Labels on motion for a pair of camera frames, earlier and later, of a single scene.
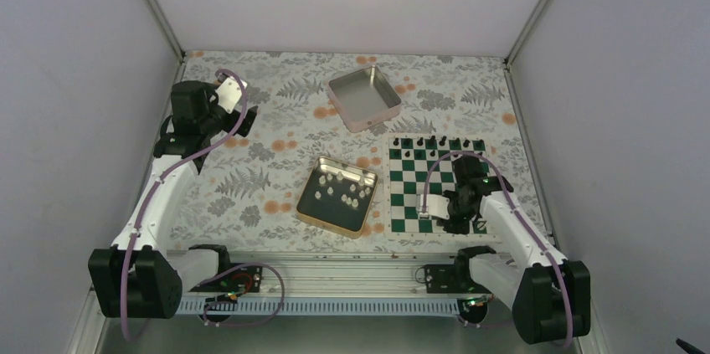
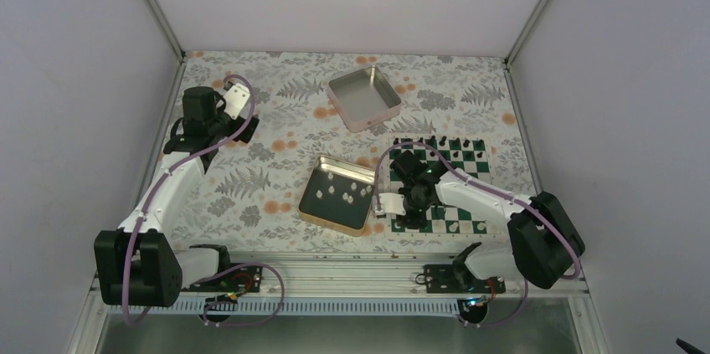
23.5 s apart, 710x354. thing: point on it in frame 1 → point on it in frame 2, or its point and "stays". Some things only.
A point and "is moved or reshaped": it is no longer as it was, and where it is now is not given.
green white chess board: [408, 161] stays
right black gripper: [461, 228] → [419, 223]
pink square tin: [363, 97] stays
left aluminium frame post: [154, 6] stays
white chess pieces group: [349, 192] is moved or reshaped
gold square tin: [337, 196] stays
